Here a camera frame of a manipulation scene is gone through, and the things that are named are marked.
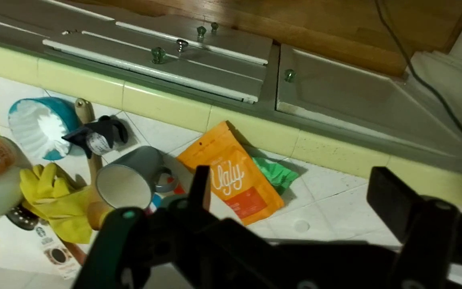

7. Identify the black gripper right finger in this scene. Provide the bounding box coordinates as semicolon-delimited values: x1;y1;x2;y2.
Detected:
365;166;462;289

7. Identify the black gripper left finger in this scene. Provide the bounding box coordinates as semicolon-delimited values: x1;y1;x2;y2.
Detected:
72;164;211;289

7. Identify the grey mug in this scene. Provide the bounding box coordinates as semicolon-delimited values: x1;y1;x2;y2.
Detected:
94;145;182;212

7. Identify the green snack pouch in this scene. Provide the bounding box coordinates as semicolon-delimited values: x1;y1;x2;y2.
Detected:
250;153;307;198

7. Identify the black and silver packet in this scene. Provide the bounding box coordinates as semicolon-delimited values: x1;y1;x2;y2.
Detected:
60;114;131;161

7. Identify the blue bowl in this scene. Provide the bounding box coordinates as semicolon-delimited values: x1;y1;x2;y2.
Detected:
6;95;83;162

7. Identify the Starbucks coffee packet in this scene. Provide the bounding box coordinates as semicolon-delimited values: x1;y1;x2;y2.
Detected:
30;223;83;281

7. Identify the white coffee filter stack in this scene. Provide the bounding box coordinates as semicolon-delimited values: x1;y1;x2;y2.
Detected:
7;100;73;161

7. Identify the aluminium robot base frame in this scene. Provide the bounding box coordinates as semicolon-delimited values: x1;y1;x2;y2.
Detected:
0;0;462;182

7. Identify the black cable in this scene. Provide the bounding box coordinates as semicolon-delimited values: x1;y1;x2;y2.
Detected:
373;0;462;158

